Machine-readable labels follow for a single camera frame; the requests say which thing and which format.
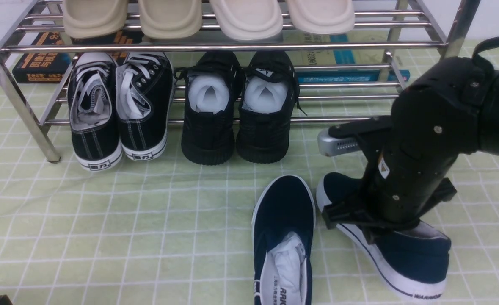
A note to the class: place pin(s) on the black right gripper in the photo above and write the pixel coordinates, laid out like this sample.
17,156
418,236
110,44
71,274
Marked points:
401,182

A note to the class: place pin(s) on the navy slip-on shoe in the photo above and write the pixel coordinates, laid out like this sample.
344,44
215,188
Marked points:
413,262
283,224

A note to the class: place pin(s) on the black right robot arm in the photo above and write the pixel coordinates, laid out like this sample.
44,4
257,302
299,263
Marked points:
452,109

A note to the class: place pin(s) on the black mesh shoe right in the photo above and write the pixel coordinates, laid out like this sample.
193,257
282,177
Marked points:
268,99

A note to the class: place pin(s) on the black mesh shoe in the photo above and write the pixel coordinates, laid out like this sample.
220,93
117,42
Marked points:
212,87
268,99

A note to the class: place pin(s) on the black mesh shoe left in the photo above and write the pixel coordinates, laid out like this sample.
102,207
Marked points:
212,87

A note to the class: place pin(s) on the steel shoe rack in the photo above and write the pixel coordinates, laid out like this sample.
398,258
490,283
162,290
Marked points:
410,25

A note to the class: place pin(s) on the cream slipper far right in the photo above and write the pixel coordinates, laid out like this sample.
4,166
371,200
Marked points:
323,17

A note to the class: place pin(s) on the cream slipper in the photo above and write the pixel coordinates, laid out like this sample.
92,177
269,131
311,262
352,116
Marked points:
248,20
323,17

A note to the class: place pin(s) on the green checked tablecloth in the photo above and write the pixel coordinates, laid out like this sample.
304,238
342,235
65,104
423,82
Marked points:
172,232

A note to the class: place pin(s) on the black canvas sneaker right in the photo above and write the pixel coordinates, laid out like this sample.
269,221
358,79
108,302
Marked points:
145,87

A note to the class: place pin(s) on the black canvas sneaker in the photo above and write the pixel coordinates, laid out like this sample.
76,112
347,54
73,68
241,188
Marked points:
145,87
91,97

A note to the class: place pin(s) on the tan slipper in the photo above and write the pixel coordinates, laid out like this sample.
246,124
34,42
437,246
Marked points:
170,19
93,18

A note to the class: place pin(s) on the black canvas sneaker left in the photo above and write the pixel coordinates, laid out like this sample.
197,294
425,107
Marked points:
91,97

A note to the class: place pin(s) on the tan slipper far left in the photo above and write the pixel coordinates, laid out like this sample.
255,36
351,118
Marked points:
93,18

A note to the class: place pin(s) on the black orange book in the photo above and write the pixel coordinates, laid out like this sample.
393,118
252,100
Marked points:
50,67

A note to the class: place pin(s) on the black object bottom left corner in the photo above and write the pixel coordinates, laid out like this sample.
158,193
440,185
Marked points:
5,300

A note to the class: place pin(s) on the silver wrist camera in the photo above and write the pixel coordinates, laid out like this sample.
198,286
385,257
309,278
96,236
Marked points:
329,146

